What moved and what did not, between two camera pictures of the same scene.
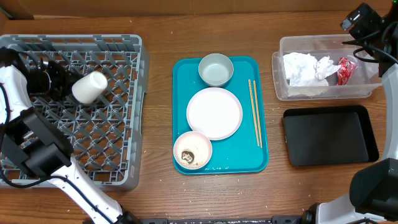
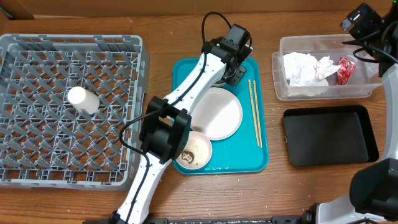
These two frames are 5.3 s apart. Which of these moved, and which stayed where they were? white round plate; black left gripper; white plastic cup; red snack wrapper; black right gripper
Moved: white plastic cup; black left gripper
Stayed: black right gripper; white round plate; red snack wrapper
